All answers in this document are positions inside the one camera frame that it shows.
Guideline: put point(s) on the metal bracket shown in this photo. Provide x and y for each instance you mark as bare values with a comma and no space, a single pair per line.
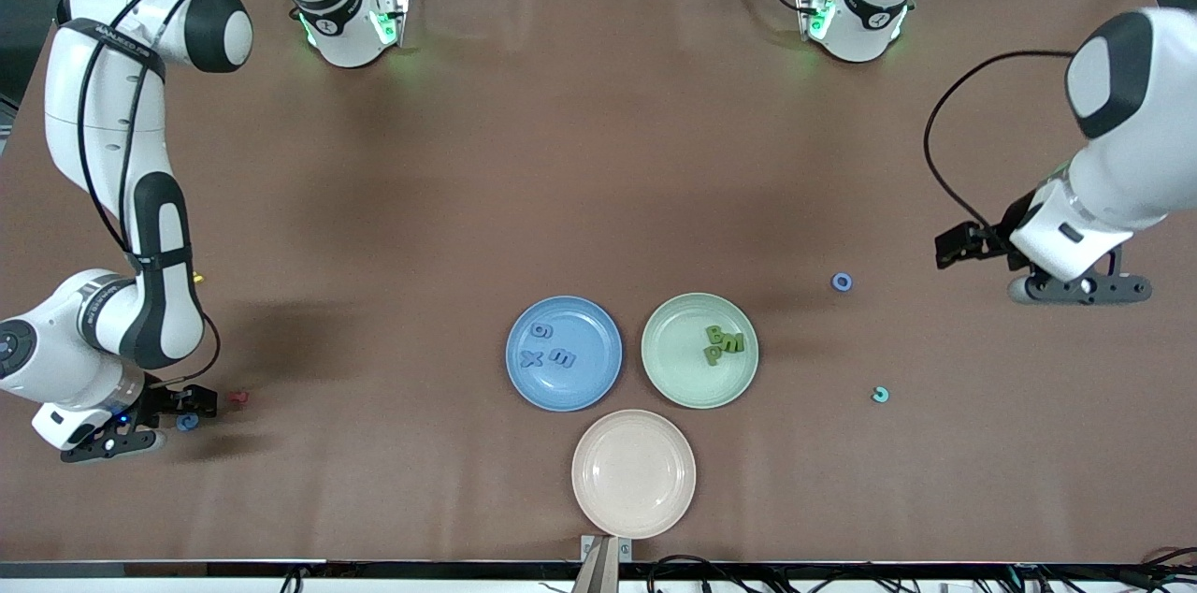
606,565

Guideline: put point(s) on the black table edge rail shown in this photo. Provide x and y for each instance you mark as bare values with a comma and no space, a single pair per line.
421,569

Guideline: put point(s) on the brown table cover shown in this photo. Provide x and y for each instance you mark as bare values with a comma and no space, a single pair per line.
598,153

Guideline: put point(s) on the green letter P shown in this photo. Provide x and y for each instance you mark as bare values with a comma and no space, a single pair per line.
711,354

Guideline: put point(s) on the blue letter X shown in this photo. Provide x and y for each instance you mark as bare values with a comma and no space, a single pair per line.
532,359

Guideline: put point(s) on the blue plate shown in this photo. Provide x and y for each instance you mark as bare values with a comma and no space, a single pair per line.
580,387

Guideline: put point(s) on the red letter piece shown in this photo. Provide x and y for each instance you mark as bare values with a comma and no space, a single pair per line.
238,397

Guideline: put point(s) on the blue letter M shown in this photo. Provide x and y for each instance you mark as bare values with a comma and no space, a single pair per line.
562,357

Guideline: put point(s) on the blue number nine piece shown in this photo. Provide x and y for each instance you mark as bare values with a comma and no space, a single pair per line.
533,327

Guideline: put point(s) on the light green plate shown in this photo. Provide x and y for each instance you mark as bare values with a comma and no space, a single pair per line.
683,368

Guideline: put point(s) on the teal letter C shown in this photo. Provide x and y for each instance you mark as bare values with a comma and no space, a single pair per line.
883,398

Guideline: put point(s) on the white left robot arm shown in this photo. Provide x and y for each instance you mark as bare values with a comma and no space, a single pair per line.
1141,135

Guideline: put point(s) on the blue letter G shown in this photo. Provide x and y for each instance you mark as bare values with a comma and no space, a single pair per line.
190,426

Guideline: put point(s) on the beige plate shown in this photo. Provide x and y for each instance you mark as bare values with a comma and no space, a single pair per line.
634,473

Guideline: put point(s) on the green letter N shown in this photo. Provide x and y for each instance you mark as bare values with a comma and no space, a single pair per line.
727,348

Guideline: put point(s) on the blue letter O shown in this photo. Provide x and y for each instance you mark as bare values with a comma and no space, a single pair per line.
834,282

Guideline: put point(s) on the green letter B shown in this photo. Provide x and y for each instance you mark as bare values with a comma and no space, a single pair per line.
710,331

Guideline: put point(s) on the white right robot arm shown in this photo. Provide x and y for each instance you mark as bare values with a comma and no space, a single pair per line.
103,107

